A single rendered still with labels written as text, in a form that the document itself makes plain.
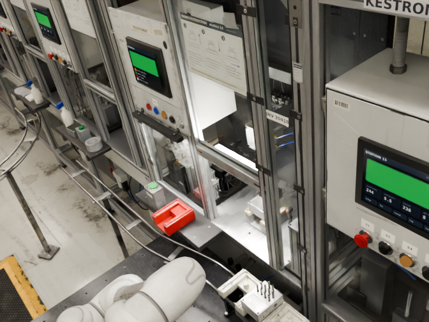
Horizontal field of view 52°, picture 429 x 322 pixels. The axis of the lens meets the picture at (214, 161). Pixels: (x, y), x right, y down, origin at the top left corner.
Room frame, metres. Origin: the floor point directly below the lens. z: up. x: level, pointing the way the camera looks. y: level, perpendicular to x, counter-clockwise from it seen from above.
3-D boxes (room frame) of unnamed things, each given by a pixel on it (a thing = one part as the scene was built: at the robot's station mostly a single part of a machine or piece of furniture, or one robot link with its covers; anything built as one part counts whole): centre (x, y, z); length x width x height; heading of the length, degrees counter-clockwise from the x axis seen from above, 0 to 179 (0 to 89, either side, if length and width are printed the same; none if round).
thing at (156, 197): (1.69, 0.30, 0.97); 0.08 x 0.08 x 0.12; 34
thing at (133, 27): (1.75, 0.10, 1.60); 0.42 x 0.29 x 0.46; 34
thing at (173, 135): (1.68, 0.22, 1.37); 0.36 x 0.04 x 0.04; 34
